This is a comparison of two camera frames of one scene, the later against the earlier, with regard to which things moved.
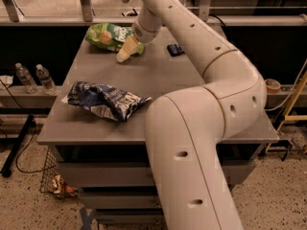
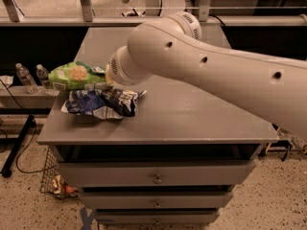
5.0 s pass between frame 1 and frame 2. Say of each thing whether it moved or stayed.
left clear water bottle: stayed
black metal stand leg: stayed
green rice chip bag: moved
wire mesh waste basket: stayed
